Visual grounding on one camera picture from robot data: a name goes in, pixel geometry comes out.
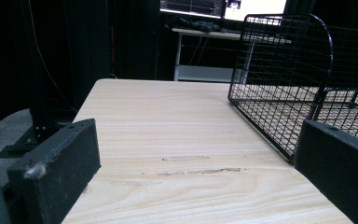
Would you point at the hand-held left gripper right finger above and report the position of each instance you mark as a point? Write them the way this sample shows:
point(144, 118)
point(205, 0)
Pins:
point(338, 165)

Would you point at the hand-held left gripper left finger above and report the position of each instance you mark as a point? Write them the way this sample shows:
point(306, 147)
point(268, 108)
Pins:
point(59, 165)

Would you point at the black metal stand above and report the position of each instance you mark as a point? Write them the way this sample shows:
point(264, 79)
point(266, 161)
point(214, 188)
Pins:
point(40, 93)

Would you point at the white desk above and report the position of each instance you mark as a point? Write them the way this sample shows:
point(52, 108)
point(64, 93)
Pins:
point(203, 56)

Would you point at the computer monitor with bright screen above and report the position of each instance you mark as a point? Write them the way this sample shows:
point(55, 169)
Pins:
point(254, 7)

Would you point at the dark cloth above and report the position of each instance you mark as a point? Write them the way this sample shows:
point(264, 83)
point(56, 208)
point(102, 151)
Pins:
point(195, 24)

